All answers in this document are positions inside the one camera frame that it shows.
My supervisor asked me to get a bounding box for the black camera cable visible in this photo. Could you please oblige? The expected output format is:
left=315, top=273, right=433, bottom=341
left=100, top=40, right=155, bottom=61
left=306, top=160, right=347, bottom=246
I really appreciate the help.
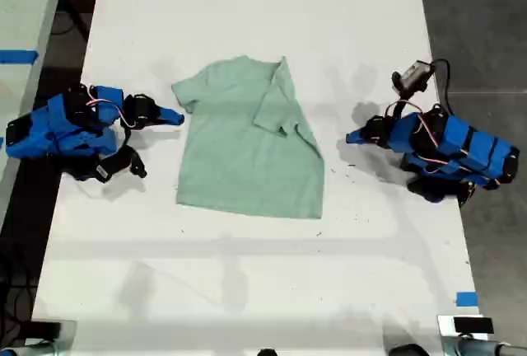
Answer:
left=427, top=58, right=453, bottom=117

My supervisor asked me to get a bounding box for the small black box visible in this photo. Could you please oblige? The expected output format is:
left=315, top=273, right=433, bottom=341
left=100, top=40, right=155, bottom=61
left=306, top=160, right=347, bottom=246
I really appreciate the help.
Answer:
left=453, top=316, right=495, bottom=335
left=19, top=321, right=63, bottom=340

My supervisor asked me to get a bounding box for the white mounting plate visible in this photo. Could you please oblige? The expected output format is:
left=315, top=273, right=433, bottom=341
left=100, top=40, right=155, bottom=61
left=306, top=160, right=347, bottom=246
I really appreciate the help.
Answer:
left=436, top=314, right=501, bottom=342

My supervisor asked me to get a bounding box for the black camera box white label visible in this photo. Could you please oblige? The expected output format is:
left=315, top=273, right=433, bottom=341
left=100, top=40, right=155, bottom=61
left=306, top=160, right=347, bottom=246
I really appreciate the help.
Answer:
left=93, top=145, right=148, bottom=185

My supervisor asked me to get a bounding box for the thin black camera stalk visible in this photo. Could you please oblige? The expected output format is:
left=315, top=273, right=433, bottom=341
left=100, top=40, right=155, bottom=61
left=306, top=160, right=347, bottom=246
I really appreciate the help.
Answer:
left=118, top=124, right=133, bottom=153

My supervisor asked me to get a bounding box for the black rounded object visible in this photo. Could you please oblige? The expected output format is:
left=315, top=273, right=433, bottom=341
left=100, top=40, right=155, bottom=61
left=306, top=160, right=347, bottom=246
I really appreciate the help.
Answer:
left=386, top=343, right=431, bottom=356

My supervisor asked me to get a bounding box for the curved black camera stalk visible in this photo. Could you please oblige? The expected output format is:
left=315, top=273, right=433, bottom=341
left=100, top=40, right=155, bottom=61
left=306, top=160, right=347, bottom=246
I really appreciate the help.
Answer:
left=385, top=91, right=422, bottom=121

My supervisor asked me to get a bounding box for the pale green T-shirt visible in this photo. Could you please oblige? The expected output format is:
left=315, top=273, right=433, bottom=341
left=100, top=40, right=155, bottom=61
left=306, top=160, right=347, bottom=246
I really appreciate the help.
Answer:
left=170, top=54, right=327, bottom=221

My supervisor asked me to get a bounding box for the grey black camera box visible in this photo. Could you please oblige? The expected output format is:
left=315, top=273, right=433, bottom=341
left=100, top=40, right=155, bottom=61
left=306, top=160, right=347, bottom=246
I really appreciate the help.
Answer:
left=390, top=59, right=436, bottom=96

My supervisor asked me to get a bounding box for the grey metal bracket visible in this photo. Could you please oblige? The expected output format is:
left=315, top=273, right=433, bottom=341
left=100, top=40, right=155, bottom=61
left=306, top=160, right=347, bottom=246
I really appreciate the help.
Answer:
left=22, top=319, right=78, bottom=349

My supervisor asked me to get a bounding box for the long blue tape strip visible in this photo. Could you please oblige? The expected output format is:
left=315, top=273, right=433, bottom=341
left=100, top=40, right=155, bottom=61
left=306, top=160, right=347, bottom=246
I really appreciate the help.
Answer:
left=0, top=49, right=40, bottom=65

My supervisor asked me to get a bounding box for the pale side table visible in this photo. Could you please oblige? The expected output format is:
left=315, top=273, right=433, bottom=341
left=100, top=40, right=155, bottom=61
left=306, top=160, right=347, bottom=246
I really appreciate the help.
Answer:
left=0, top=0, right=70, bottom=222

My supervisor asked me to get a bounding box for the short blue tape piece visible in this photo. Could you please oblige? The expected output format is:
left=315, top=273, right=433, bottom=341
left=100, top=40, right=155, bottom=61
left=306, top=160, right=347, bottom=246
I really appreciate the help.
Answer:
left=455, top=290, right=479, bottom=308

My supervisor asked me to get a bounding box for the blue grey tube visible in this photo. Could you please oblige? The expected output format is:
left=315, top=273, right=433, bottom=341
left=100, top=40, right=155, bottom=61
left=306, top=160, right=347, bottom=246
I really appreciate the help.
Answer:
left=442, top=337, right=527, bottom=356

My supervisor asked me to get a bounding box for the black floor cable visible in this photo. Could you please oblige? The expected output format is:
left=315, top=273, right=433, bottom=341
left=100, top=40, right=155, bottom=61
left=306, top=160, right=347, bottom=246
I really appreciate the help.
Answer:
left=49, top=0, right=90, bottom=40

